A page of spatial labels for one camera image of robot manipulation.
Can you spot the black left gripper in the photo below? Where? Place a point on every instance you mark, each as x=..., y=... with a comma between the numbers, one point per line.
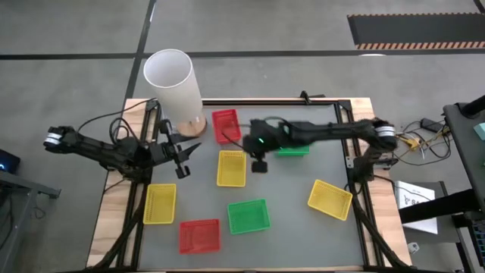
x=164, y=153

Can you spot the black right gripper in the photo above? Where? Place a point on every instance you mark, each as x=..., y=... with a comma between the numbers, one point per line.
x=261, y=136

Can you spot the green plastic basket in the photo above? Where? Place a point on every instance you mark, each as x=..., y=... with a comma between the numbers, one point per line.
x=248, y=217
x=293, y=151

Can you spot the yellow plastic basket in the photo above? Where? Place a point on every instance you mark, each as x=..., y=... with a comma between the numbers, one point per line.
x=231, y=168
x=329, y=199
x=159, y=204

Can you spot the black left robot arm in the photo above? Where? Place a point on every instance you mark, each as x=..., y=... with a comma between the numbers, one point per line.
x=98, y=149

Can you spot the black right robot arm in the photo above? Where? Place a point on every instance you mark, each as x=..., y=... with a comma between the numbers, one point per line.
x=333, y=130

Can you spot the red plastic basket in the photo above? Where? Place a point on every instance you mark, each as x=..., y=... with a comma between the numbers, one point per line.
x=226, y=125
x=199, y=237

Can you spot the black clamp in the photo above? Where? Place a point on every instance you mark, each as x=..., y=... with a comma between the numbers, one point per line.
x=305, y=98

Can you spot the white shade table lamp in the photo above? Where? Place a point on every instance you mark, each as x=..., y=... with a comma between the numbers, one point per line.
x=170, y=76

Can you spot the white paper sheet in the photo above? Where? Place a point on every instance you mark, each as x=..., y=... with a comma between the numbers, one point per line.
x=411, y=193

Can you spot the grey metal stand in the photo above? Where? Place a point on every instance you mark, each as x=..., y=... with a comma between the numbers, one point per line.
x=30, y=187

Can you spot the black power adapter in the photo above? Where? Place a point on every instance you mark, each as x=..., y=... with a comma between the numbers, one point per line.
x=430, y=124

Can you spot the black device with blue light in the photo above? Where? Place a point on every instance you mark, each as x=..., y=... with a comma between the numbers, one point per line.
x=9, y=159

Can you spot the black stand leg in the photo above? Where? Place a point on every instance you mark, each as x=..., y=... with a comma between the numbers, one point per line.
x=435, y=206

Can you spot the small white plug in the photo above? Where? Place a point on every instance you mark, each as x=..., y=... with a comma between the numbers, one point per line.
x=413, y=248

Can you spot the black hazard-striped floor mat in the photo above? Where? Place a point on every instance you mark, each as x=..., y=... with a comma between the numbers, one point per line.
x=417, y=28

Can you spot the black side desk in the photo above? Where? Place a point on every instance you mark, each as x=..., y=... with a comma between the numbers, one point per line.
x=466, y=151

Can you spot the teal object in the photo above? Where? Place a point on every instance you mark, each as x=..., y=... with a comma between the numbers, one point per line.
x=480, y=130

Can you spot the blue crate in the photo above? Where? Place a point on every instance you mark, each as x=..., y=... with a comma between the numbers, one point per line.
x=479, y=239

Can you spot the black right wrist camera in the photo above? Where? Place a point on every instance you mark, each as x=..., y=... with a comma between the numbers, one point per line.
x=259, y=167

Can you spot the black aluminium table frame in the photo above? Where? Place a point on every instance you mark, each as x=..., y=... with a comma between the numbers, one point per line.
x=265, y=102

